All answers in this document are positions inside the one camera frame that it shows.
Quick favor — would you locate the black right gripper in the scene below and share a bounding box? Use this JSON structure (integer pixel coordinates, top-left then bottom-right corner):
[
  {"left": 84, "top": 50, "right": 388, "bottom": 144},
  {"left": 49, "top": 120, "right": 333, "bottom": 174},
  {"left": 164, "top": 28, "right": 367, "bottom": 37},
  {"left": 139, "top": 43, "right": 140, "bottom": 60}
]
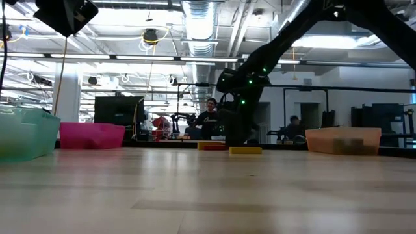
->
[{"left": 223, "top": 73, "right": 272, "bottom": 147}]

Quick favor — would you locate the black round overhead camera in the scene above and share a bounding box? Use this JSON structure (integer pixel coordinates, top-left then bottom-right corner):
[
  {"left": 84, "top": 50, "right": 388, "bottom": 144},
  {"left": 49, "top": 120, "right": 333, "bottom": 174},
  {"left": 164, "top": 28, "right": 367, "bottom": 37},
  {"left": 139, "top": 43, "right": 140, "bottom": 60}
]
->
[{"left": 142, "top": 28, "right": 159, "bottom": 46}]

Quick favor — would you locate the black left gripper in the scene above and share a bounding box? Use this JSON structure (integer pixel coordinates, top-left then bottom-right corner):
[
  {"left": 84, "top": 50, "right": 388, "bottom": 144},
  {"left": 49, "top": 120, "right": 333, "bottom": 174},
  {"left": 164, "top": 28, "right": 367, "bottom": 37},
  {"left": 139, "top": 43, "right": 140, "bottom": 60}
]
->
[{"left": 33, "top": 0, "right": 99, "bottom": 38}]

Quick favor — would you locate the white building column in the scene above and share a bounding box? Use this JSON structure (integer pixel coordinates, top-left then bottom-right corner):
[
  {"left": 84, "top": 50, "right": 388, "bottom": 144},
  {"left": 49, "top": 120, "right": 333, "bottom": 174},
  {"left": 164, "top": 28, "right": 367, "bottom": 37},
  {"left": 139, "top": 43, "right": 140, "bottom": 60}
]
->
[{"left": 53, "top": 63, "right": 82, "bottom": 124}]

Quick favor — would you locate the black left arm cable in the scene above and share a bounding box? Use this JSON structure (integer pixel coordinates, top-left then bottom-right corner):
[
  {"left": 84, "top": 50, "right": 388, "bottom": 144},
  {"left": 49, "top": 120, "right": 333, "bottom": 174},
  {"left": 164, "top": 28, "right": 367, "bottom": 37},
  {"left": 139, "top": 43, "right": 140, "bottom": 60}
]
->
[{"left": 0, "top": 0, "right": 9, "bottom": 95}]

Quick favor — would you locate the black rectangular screen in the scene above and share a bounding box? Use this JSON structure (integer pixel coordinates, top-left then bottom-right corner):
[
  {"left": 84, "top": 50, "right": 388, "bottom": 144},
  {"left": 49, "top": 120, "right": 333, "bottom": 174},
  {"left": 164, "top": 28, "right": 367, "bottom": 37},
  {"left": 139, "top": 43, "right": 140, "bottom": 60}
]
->
[{"left": 94, "top": 96, "right": 146, "bottom": 127}]

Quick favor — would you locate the black frame stand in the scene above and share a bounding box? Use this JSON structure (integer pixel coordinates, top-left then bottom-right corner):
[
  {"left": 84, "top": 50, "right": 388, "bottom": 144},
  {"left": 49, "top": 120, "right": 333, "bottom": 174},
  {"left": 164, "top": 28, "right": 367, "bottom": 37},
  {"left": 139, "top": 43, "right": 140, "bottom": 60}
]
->
[
  {"left": 176, "top": 83, "right": 228, "bottom": 141},
  {"left": 283, "top": 86, "right": 330, "bottom": 129}
]

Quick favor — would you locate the yellow hanging cable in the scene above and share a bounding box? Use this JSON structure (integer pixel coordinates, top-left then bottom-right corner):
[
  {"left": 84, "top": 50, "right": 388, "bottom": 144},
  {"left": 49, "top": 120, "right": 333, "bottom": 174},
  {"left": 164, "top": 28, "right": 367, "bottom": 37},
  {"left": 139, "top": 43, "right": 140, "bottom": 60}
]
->
[{"left": 53, "top": 35, "right": 68, "bottom": 118}]

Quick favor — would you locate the yellow wooden block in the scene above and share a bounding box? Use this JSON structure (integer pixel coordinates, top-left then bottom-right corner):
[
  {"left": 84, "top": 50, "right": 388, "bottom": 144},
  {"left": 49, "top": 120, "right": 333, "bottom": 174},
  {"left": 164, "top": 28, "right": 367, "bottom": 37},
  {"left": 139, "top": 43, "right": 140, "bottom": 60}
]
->
[
  {"left": 197, "top": 140, "right": 225, "bottom": 151},
  {"left": 228, "top": 146, "right": 263, "bottom": 155}
]

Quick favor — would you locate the red background object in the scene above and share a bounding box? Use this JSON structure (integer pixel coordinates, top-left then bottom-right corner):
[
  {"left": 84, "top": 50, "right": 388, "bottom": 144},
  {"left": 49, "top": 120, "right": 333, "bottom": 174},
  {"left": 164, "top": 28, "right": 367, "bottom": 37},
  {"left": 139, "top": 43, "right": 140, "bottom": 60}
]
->
[{"left": 152, "top": 116, "right": 172, "bottom": 131}]

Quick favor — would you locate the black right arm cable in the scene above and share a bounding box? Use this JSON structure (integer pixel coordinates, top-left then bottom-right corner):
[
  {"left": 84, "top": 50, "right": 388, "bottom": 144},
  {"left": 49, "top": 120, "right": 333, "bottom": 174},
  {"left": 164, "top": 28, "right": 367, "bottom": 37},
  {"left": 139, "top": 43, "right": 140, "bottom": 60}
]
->
[{"left": 259, "top": 84, "right": 416, "bottom": 94}]

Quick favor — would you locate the dark blue black cabinet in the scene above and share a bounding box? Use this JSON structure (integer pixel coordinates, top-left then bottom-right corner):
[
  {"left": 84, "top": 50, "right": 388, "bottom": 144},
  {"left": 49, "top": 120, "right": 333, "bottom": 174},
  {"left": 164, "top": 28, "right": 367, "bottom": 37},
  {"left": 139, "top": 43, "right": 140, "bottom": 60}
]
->
[{"left": 350, "top": 103, "right": 407, "bottom": 146}]

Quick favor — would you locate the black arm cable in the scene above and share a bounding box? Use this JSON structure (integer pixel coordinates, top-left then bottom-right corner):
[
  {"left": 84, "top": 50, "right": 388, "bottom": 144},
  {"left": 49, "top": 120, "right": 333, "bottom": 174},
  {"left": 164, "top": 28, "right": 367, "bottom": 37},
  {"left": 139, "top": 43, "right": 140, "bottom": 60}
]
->
[
  {"left": 259, "top": 84, "right": 416, "bottom": 94},
  {"left": 0, "top": 0, "right": 9, "bottom": 95}
]

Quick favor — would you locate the green plastic bin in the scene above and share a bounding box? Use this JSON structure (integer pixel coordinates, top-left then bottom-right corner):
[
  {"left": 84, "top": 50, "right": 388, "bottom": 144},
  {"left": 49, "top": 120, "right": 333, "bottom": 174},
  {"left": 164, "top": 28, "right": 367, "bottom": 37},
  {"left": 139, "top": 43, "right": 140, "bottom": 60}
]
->
[{"left": 0, "top": 107, "right": 62, "bottom": 163}]

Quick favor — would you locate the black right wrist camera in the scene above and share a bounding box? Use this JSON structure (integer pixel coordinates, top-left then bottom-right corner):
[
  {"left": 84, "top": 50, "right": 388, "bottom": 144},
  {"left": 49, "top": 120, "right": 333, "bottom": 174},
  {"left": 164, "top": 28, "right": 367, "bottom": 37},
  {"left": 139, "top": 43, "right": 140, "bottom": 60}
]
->
[{"left": 216, "top": 67, "right": 243, "bottom": 94}]

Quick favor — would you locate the orange plastic bin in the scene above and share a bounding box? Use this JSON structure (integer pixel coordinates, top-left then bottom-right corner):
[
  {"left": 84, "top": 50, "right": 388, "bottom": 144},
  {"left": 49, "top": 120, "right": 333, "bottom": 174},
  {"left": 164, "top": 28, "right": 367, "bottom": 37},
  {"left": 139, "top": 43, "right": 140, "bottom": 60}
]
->
[{"left": 305, "top": 127, "right": 383, "bottom": 156}]

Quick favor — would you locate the red plastic bin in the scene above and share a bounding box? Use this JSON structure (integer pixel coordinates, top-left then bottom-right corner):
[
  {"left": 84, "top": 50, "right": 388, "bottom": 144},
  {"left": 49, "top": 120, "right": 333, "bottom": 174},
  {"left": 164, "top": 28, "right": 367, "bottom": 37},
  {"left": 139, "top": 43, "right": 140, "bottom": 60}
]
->
[{"left": 59, "top": 122, "right": 127, "bottom": 150}]

